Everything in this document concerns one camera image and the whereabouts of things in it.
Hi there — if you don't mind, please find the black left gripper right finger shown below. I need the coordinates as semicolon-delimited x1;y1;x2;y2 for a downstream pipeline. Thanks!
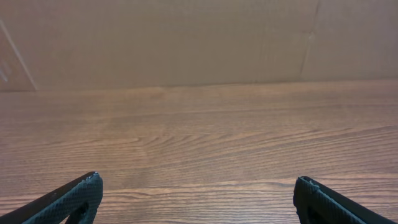
293;176;396;224

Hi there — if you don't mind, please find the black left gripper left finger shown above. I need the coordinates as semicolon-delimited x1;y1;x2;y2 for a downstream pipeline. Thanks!
1;172;103;224

